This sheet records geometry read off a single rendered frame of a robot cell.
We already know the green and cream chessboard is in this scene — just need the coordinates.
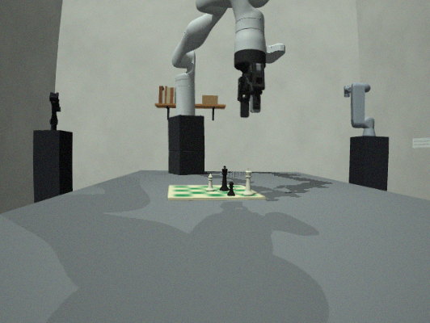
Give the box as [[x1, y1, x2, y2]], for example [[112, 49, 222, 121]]
[[168, 185, 266, 200]]

